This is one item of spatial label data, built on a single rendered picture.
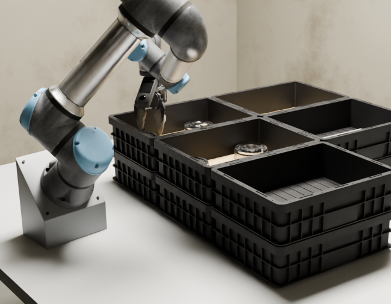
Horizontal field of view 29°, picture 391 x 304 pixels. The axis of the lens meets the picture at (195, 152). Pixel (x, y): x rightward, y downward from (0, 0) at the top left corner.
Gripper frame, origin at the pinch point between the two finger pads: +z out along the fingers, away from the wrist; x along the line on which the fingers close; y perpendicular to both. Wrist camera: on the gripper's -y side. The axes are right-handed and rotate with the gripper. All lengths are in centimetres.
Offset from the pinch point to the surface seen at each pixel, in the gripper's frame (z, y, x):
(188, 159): -4.7, -34.3, -24.0
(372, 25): -4, 197, -55
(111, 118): -4.9, -4.1, 11.5
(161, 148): -3.8, -24.8, -12.8
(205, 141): -1.2, -8.2, -21.2
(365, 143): 0, 5, -68
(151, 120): -0.7, 9.5, 3.1
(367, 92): 34, 197, -54
